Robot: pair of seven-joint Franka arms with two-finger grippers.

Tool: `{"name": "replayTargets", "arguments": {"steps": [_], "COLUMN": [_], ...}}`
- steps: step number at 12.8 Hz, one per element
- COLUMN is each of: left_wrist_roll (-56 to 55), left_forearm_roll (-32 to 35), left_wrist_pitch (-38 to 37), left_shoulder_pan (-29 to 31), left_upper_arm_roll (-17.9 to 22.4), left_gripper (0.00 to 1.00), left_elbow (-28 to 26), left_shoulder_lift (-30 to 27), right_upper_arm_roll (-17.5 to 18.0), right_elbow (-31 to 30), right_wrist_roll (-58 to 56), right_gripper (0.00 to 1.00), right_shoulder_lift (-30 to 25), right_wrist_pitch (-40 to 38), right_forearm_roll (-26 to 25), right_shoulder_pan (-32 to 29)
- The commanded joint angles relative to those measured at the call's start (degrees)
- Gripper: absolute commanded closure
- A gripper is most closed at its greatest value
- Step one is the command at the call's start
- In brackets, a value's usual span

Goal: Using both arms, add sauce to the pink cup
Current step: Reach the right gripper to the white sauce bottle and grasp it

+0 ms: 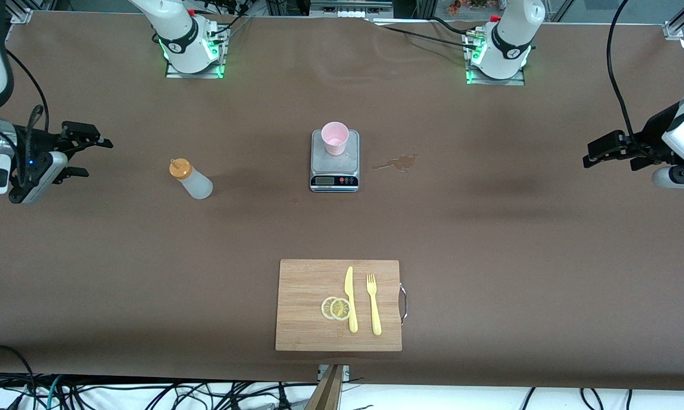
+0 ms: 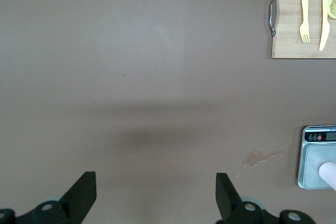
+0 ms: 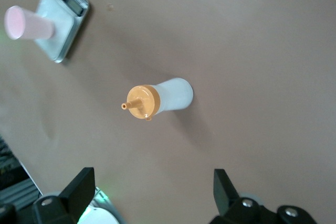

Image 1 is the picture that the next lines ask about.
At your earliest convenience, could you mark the small metal bracket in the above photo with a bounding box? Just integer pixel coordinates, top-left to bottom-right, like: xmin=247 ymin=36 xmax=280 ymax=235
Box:
xmin=317 ymin=364 xmax=351 ymax=381

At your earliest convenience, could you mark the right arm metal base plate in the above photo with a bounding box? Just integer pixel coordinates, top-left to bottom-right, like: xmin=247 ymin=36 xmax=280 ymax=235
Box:
xmin=165 ymin=26 xmax=227 ymax=79

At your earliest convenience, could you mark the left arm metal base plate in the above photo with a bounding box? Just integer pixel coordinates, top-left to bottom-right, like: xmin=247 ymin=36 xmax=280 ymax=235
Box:
xmin=465 ymin=31 xmax=526 ymax=86

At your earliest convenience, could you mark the wooden cutting board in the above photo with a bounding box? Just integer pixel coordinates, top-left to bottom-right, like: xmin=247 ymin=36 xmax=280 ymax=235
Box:
xmin=275 ymin=259 xmax=408 ymax=352

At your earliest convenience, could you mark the yellow plastic fork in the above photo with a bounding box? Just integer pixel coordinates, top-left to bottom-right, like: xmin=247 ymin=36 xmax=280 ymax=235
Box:
xmin=366 ymin=273 xmax=383 ymax=336

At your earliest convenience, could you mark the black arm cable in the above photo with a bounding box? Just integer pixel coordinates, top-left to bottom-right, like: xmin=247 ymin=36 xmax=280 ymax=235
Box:
xmin=606 ymin=0 xmax=645 ymax=146
xmin=5 ymin=48 xmax=51 ymax=135

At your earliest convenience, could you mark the brown table cover sheet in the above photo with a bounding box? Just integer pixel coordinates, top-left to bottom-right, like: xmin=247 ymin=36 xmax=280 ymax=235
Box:
xmin=0 ymin=10 xmax=684 ymax=391

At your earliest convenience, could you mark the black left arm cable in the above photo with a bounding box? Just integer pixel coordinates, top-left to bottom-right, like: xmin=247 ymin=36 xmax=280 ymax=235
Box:
xmin=606 ymin=0 xmax=645 ymax=146

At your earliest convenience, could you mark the wooden beam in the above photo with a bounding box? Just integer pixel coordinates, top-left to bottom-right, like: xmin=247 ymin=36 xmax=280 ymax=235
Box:
xmin=306 ymin=364 xmax=345 ymax=410

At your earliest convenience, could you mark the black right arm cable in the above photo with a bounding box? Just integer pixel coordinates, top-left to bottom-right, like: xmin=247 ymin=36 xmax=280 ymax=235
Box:
xmin=5 ymin=48 xmax=51 ymax=135

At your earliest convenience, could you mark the silver digital kitchen scale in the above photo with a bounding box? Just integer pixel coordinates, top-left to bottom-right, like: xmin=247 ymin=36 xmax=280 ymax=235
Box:
xmin=310 ymin=129 xmax=360 ymax=193

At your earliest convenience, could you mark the pink plastic cup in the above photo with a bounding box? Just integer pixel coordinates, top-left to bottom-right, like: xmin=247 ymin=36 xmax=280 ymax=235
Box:
xmin=321 ymin=122 xmax=350 ymax=157

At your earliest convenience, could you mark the yellow plastic knife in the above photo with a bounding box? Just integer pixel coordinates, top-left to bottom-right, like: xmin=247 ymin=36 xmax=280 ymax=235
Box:
xmin=344 ymin=266 xmax=359 ymax=334

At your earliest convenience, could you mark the black looped floor cable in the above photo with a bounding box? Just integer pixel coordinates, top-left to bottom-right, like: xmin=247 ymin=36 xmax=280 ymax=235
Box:
xmin=0 ymin=344 xmax=38 ymax=410

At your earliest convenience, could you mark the clear orange-capped sauce bottle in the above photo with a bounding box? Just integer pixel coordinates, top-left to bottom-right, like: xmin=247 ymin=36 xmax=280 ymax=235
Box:
xmin=169 ymin=158 xmax=214 ymax=200

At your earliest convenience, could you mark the black cable on table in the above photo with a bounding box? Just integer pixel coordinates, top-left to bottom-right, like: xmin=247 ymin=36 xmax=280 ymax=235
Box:
xmin=376 ymin=16 xmax=476 ymax=47

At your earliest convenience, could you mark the teal cable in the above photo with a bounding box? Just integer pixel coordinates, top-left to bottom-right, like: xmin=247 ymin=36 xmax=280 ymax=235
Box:
xmin=46 ymin=375 xmax=63 ymax=410

